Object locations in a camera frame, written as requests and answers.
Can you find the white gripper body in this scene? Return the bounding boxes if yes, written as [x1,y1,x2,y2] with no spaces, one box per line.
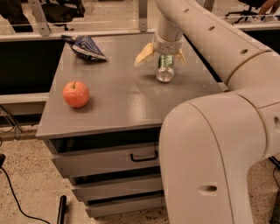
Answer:
[152,31,183,55]

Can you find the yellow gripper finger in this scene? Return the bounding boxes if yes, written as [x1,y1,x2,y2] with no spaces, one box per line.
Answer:
[174,50,186,64]
[135,43,154,67]

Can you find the green soda can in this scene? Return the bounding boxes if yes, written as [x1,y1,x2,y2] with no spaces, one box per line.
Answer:
[156,55,175,83]

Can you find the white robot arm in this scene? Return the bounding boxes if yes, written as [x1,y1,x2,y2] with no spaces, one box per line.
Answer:
[136,0,280,224]

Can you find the blue chip bag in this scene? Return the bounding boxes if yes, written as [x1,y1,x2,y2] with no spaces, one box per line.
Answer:
[61,35,107,62]

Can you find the grey drawer cabinet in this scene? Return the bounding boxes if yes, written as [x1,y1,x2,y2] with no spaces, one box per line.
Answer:
[37,33,221,218]

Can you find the red apple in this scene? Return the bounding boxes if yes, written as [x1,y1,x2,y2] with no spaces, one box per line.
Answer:
[62,80,89,108]

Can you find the black office chair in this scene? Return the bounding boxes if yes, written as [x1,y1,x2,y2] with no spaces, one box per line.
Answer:
[41,0,85,31]

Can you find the black stand leg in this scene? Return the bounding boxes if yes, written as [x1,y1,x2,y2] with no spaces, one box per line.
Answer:
[57,195,67,224]

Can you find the black drawer handle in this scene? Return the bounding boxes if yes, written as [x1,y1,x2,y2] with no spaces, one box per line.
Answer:
[129,150,158,163]

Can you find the black floor cable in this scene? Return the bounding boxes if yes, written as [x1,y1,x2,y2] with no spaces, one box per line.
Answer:
[0,153,52,224]

